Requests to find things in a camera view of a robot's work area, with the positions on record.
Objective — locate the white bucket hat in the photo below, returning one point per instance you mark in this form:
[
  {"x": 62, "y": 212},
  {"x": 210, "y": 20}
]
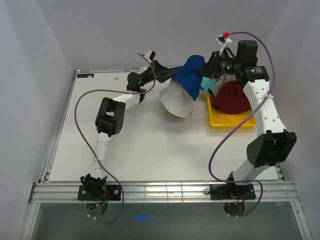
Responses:
[{"x": 175, "y": 99}]

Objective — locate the wooden hat stand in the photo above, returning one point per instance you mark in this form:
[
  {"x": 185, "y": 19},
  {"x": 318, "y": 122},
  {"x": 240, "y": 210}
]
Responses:
[{"x": 183, "y": 116}]

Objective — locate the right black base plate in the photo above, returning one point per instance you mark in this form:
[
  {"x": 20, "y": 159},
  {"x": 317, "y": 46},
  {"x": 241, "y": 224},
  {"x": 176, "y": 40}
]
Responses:
[{"x": 230, "y": 191}]

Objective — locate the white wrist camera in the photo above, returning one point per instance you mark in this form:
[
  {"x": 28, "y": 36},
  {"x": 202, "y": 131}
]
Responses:
[
  {"x": 150, "y": 55},
  {"x": 224, "y": 41}
]

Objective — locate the teal hat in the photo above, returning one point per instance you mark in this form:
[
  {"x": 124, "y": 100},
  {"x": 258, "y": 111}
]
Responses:
[{"x": 206, "y": 83}]

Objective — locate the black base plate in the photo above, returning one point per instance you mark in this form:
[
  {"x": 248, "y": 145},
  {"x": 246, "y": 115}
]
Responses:
[
  {"x": 230, "y": 191},
  {"x": 107, "y": 192}
]

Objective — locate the yellow plastic tray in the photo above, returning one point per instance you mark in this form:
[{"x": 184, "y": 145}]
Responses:
[{"x": 221, "y": 121}]

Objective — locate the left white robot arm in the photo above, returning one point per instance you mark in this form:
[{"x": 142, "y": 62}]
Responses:
[{"x": 110, "y": 119}]

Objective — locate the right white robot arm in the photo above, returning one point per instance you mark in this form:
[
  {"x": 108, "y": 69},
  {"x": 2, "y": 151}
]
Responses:
[{"x": 273, "y": 142}]

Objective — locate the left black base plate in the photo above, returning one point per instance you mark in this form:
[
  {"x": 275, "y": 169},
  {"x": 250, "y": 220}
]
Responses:
[{"x": 107, "y": 192}]

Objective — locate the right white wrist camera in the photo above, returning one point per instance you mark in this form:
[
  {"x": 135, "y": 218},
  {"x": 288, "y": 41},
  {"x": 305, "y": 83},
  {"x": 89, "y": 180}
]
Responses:
[{"x": 224, "y": 41}]

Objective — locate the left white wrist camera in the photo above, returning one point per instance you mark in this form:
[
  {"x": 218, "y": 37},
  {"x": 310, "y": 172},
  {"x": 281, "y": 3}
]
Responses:
[{"x": 150, "y": 55}]

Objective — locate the blue bucket hat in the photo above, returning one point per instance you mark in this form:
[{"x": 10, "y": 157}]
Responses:
[{"x": 186, "y": 75}]

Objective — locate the dark red bucket hat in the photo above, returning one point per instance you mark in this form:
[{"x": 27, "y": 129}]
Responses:
[{"x": 231, "y": 99}]

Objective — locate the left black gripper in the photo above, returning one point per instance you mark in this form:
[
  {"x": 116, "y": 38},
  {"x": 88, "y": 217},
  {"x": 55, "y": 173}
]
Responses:
[{"x": 162, "y": 73}]

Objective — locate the blue label sticker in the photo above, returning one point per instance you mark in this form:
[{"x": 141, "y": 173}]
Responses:
[{"x": 85, "y": 75}]

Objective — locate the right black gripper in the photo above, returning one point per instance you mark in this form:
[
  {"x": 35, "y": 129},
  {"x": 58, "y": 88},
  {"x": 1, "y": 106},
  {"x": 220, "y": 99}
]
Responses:
[{"x": 210, "y": 69}]

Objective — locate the aluminium front rail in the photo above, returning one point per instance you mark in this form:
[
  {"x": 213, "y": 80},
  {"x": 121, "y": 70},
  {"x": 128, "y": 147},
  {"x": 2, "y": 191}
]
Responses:
[{"x": 160, "y": 192}]

